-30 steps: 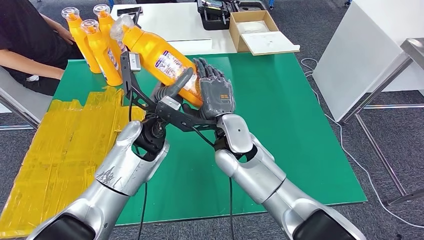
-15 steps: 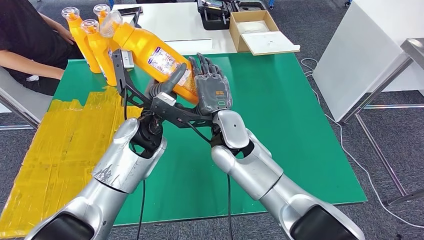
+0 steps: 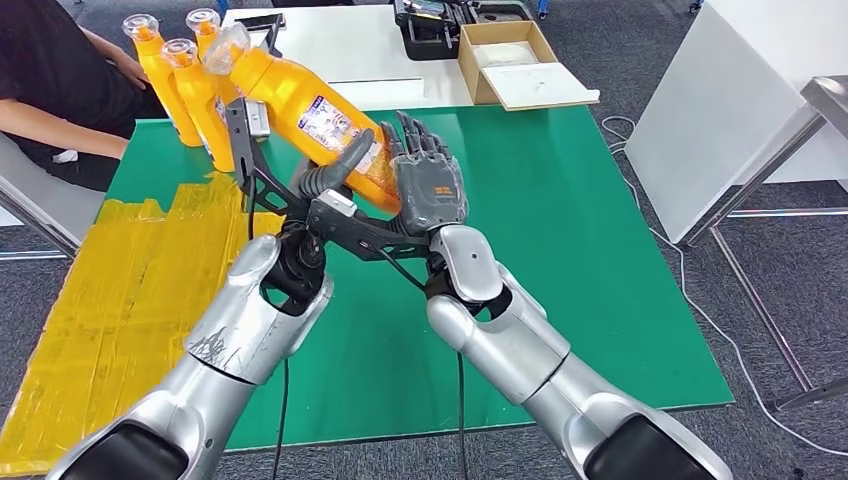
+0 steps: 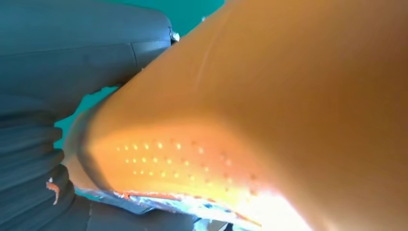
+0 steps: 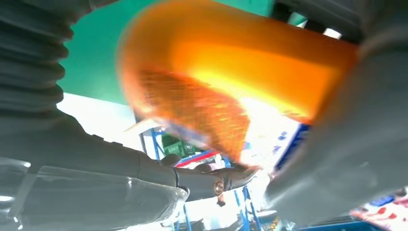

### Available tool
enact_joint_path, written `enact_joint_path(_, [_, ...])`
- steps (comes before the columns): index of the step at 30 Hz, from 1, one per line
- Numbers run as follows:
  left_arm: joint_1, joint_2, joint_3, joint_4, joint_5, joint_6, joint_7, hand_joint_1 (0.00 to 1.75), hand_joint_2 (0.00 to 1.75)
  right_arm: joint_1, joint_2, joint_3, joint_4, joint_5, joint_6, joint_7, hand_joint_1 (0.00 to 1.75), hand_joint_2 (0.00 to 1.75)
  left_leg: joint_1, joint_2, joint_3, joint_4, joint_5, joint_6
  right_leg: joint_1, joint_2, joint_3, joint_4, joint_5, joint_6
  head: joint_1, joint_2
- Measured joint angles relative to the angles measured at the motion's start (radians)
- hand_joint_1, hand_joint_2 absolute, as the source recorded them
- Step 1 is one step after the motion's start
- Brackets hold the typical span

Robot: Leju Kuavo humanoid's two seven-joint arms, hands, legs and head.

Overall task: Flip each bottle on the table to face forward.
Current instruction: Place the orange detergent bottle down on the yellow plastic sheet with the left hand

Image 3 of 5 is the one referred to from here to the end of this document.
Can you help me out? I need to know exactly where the person's left hand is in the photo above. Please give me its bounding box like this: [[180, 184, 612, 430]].
[[112, 51, 152, 91]]

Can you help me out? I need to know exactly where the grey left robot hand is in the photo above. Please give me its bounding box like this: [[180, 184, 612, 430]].
[[289, 128, 378, 203]]

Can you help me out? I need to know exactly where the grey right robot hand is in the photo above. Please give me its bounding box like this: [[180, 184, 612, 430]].
[[380, 111, 470, 236]]

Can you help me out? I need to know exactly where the orange detergent bottle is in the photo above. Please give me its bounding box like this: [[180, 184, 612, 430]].
[[160, 38, 236, 175], [185, 7, 241, 107], [201, 23, 405, 215], [121, 13, 204, 148]]

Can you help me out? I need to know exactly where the person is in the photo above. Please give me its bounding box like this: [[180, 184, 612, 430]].
[[0, 0, 170, 193]]

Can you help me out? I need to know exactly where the flat white box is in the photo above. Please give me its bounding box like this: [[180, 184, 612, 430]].
[[327, 77, 427, 111]]

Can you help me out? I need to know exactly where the cardboard box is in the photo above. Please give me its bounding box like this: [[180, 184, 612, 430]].
[[458, 21, 561, 107]]

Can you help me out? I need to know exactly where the white desk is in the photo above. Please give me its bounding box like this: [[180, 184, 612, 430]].
[[221, 5, 475, 114]]

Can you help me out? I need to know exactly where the black phone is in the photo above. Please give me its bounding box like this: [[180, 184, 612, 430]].
[[234, 13, 287, 33]]

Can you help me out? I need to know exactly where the tablet in dark case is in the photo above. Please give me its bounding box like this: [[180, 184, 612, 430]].
[[261, 16, 286, 60]]

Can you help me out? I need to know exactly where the white box lid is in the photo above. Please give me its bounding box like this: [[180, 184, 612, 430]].
[[482, 62, 602, 113]]

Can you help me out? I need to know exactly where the white foam insert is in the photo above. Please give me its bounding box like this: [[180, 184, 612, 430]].
[[472, 42, 539, 69]]

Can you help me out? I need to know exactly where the black tool case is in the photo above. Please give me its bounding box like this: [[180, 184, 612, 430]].
[[394, 0, 535, 62]]

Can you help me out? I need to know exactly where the green table mat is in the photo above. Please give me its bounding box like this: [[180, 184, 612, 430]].
[[105, 105, 735, 453]]

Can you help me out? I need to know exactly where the grey steel bench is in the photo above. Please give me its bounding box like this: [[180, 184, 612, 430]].
[[0, 129, 107, 261]]

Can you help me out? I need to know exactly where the yellow plastic sheet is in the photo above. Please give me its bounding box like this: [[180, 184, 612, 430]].
[[0, 173, 286, 478]]

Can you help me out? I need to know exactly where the white cabinet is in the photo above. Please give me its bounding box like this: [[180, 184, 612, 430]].
[[624, 0, 848, 246]]

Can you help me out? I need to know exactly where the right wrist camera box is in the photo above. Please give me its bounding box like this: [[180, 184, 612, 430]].
[[305, 188, 432, 262]]

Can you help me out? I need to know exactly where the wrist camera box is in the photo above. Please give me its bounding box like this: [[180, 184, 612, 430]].
[[225, 97, 309, 220], [305, 188, 432, 262]]

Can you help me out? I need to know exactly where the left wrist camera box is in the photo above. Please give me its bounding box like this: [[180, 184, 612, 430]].
[[225, 97, 309, 220]]

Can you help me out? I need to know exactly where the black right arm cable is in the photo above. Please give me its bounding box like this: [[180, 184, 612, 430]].
[[380, 250, 470, 480]]

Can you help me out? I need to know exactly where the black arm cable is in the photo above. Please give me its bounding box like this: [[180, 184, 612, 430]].
[[380, 250, 470, 480], [270, 357, 291, 480]]

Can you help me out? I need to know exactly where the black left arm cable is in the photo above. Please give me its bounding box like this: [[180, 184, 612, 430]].
[[270, 357, 291, 480]]

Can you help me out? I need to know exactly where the white floor cable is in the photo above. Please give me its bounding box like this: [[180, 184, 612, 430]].
[[601, 116, 848, 460]]

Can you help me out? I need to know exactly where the steel frame table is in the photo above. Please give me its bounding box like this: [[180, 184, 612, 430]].
[[682, 76, 848, 413]]

